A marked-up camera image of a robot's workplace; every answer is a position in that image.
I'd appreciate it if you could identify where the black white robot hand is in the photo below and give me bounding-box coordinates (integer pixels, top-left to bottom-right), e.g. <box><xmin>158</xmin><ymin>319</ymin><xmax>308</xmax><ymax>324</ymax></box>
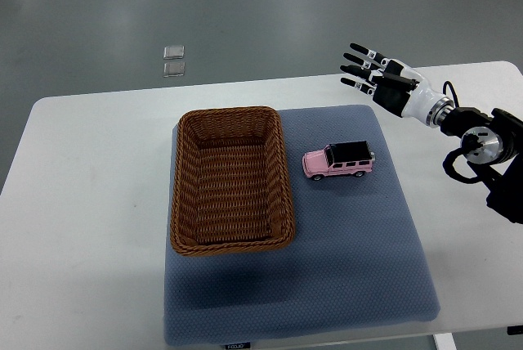
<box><xmin>340</xmin><ymin>43</ymin><xmax>458</xmax><ymax>128</ymax></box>

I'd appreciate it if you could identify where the brown wicker basket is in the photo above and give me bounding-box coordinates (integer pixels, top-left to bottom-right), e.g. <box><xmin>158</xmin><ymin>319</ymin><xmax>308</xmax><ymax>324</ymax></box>
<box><xmin>170</xmin><ymin>106</ymin><xmax>296</xmax><ymax>257</ymax></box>

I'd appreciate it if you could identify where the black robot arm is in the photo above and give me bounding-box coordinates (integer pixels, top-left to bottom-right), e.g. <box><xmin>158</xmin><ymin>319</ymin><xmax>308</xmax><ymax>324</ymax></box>
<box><xmin>438</xmin><ymin>107</ymin><xmax>522</xmax><ymax>224</ymax></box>

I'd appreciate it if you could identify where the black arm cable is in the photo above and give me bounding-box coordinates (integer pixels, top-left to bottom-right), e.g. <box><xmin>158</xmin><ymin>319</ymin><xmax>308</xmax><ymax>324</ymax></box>
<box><xmin>442</xmin><ymin>81</ymin><xmax>460</xmax><ymax>109</ymax></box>

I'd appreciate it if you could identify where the pink toy car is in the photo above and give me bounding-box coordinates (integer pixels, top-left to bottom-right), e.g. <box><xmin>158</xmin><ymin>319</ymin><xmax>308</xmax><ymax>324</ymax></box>
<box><xmin>302</xmin><ymin>141</ymin><xmax>375</xmax><ymax>181</ymax></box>

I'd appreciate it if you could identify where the white table leg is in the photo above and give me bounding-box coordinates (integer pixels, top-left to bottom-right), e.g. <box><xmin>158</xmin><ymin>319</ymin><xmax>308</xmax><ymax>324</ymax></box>
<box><xmin>433</xmin><ymin>333</ymin><xmax>457</xmax><ymax>350</ymax></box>

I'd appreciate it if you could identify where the blue-grey cushion mat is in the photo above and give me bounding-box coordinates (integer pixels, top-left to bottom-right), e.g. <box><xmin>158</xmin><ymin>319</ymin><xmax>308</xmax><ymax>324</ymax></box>
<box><xmin>163</xmin><ymin>105</ymin><xmax>440</xmax><ymax>346</ymax></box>

